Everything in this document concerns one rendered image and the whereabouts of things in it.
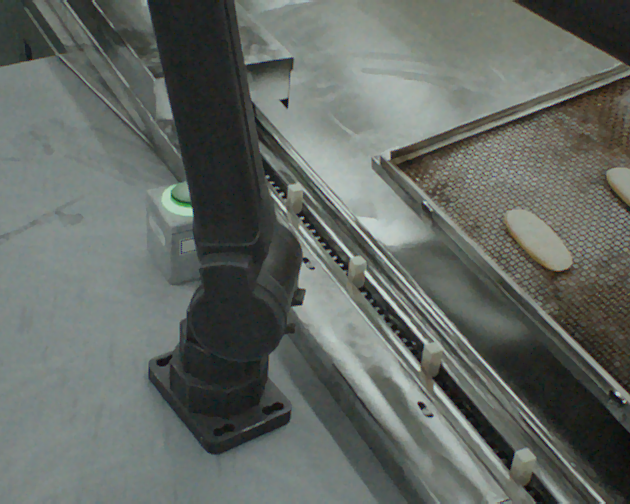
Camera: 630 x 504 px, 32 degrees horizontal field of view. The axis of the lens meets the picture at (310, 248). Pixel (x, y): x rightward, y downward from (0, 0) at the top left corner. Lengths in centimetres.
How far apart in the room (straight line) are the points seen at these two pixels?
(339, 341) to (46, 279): 32
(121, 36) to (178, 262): 37
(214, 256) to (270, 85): 53
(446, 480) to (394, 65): 80
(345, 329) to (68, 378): 26
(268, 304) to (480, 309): 34
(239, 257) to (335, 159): 51
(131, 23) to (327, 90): 28
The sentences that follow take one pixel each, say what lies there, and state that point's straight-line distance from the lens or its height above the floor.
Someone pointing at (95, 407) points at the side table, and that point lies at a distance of 99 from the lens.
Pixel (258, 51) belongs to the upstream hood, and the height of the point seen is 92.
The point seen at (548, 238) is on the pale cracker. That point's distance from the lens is 109.
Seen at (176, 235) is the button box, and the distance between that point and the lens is 108.
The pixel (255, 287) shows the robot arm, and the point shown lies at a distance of 85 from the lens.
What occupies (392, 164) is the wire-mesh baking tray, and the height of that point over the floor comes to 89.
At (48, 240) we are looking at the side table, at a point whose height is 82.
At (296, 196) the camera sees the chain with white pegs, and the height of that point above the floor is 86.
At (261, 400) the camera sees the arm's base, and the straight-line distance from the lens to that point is 97.
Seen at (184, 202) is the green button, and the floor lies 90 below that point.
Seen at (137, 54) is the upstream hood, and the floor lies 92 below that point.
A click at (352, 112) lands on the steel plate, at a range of 143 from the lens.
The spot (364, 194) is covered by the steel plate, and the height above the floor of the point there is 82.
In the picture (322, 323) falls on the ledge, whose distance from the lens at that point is 101.
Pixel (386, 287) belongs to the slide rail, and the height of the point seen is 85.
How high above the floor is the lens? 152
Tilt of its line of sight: 36 degrees down
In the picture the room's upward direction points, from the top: 5 degrees clockwise
